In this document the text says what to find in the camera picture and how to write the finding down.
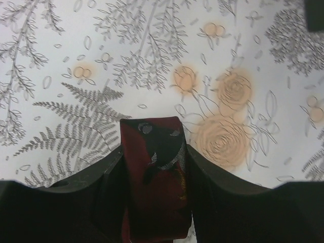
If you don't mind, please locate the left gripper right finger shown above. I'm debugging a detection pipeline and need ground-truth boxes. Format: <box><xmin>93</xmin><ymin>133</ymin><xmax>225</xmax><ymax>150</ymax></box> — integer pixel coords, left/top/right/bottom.
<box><xmin>187</xmin><ymin>146</ymin><xmax>323</xmax><ymax>242</ymax></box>

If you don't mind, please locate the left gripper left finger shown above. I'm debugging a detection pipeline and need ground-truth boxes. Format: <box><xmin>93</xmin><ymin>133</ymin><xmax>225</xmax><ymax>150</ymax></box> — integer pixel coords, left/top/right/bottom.
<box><xmin>1</xmin><ymin>147</ymin><xmax>126</xmax><ymax>242</ymax></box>

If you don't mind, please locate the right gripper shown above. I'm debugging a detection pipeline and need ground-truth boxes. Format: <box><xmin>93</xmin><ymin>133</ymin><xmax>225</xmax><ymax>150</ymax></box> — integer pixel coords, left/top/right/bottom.
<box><xmin>304</xmin><ymin>0</ymin><xmax>324</xmax><ymax>32</ymax></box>

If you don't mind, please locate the dark red patterned tie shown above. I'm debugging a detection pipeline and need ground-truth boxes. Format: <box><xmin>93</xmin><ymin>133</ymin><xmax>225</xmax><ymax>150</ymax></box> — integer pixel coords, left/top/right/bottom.
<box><xmin>120</xmin><ymin>116</ymin><xmax>192</xmax><ymax>242</ymax></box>

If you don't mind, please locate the floral table mat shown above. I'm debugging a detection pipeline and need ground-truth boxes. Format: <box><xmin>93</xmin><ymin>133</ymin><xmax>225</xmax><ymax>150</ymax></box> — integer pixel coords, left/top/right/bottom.
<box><xmin>0</xmin><ymin>0</ymin><xmax>324</xmax><ymax>243</ymax></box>

